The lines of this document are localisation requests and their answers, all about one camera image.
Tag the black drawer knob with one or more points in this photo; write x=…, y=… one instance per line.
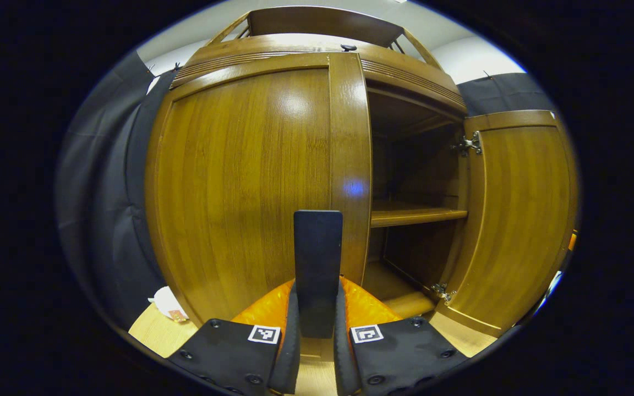
x=348, y=48

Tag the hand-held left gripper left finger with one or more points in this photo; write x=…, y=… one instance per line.
x=290, y=352

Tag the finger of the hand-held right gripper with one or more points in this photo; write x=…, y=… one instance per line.
x=573, y=242

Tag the wooden double-door shoe cabinet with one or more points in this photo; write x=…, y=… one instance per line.
x=273, y=55

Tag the metal door hinge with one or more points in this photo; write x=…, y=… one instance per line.
x=468, y=144
x=441, y=291

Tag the wooden cabinet drawer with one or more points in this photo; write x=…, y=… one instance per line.
x=273, y=48

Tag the wooden inner shelf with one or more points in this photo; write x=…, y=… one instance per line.
x=416, y=214

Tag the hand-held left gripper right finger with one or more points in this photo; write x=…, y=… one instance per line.
x=342, y=357

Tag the wooden shoe cabinet door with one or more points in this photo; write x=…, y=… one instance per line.
x=240, y=181
x=520, y=220

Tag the white plush toy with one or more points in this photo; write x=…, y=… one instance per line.
x=165, y=302

